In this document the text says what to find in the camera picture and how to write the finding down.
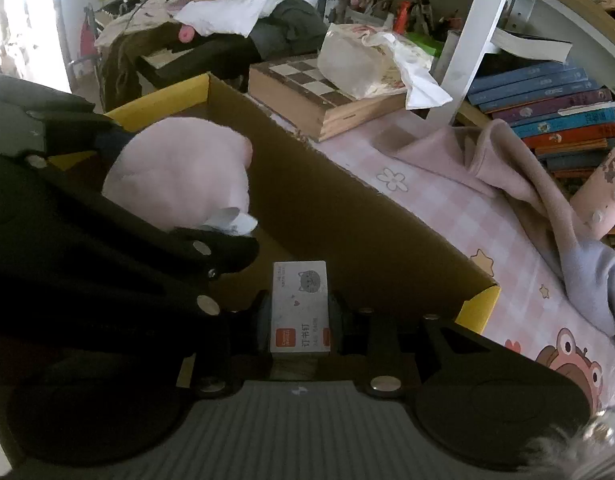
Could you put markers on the white bookshelf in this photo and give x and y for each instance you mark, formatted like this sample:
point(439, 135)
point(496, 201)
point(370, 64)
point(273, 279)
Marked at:
point(475, 35)

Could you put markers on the grey fluffy fabric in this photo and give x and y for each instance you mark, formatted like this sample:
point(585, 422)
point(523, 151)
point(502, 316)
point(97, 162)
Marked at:
point(582, 450)

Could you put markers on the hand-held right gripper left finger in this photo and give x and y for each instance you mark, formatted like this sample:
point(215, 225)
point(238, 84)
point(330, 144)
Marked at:
point(261, 320)

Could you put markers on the row of blue books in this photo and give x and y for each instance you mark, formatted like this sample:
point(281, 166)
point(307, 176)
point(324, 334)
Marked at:
point(552, 105)

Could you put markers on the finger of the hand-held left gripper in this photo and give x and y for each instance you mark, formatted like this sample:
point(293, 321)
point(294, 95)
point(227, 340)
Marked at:
point(77, 137)
point(222, 252)

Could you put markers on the wooden chessboard box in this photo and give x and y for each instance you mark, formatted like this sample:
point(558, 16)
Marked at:
point(297, 90)

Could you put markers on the pile of clothes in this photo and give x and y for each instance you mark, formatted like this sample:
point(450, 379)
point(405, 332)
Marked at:
point(227, 5)

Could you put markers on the pink plush toy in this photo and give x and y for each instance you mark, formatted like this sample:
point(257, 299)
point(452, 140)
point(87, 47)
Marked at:
point(177, 175)

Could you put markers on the small white staple box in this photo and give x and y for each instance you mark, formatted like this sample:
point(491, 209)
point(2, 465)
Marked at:
point(300, 310)

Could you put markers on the pink grey fleece cloth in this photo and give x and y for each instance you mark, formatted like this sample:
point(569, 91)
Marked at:
point(512, 175)

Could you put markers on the white tissue roll pack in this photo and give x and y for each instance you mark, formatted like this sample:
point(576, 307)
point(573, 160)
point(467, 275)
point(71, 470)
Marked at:
point(352, 65)

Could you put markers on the cluster of pens and brushes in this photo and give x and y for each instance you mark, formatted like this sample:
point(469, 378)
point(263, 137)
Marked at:
point(422, 5)

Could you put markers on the thick black white book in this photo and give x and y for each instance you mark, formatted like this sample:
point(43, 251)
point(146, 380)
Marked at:
point(532, 45)

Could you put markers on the yellow cardboard box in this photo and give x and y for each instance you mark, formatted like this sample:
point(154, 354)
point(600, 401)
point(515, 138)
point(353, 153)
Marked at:
point(347, 210)

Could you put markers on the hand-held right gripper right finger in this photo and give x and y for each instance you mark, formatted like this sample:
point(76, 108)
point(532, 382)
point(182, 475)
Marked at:
point(337, 325)

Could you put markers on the pink printed tablecloth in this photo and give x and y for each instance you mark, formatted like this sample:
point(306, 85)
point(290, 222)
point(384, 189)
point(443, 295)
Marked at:
point(437, 220)

